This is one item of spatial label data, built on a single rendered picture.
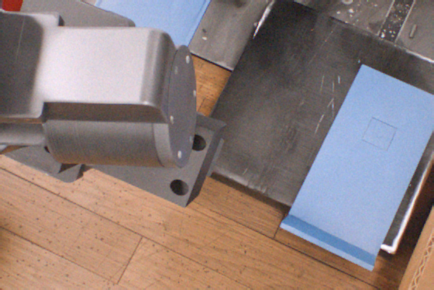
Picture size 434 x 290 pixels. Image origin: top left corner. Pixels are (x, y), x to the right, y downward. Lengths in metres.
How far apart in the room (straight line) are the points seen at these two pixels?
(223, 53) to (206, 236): 0.15
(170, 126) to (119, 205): 0.29
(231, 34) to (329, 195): 0.16
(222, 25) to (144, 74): 0.36
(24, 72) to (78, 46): 0.03
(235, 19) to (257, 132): 0.11
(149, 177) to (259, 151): 0.22
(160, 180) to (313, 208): 0.22
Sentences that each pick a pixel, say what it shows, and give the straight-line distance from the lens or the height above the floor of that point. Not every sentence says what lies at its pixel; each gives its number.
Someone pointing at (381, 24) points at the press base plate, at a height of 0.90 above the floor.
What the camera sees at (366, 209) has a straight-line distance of 0.64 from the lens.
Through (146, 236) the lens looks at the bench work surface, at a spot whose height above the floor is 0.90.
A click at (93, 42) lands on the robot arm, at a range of 0.37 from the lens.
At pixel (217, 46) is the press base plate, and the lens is 0.71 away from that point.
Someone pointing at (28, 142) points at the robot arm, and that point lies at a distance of 0.40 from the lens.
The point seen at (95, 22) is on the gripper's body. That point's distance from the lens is 0.50.
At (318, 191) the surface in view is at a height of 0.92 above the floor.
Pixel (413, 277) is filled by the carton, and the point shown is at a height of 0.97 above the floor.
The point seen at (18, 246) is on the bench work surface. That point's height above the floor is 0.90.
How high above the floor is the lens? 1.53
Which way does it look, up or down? 70 degrees down
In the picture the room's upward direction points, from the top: 2 degrees counter-clockwise
